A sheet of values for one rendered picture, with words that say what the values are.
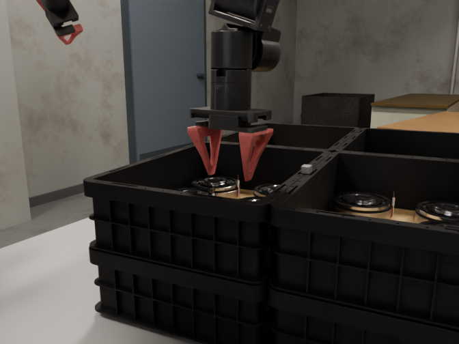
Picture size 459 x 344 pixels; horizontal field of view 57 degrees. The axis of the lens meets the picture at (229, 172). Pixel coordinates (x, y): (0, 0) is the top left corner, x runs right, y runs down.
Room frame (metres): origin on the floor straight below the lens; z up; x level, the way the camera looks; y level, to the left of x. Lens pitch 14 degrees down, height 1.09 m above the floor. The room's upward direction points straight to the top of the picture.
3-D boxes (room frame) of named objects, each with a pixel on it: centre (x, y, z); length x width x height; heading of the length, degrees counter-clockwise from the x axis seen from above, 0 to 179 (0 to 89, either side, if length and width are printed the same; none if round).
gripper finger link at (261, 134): (0.60, -0.02, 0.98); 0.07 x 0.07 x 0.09; 59
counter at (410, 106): (5.21, -2.37, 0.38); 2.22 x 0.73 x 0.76; 148
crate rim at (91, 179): (0.74, 0.01, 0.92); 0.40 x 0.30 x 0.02; 155
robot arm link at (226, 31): (0.61, -0.01, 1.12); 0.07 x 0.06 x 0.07; 148
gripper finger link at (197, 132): (0.61, 0.01, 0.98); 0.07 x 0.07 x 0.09; 59
